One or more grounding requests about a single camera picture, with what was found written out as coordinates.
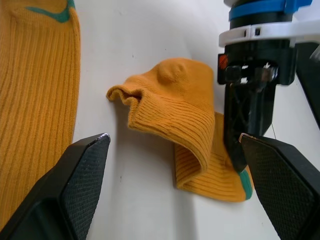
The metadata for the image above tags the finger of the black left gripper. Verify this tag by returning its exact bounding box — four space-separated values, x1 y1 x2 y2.
223 82 252 174
249 83 279 138

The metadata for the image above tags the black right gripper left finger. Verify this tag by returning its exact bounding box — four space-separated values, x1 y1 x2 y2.
0 132 111 240

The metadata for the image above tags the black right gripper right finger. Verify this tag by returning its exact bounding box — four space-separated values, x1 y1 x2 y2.
239 133 320 240

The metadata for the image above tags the yellow ribbed sock green band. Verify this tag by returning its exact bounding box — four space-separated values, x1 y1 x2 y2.
106 57 256 204

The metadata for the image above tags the dark flat object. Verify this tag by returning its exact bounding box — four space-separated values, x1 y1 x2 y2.
295 41 320 121

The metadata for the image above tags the yellow ribbed sock green mark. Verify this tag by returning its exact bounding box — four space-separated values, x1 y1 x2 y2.
0 0 82 222

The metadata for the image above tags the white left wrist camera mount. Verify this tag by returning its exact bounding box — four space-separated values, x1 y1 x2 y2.
218 17 320 49

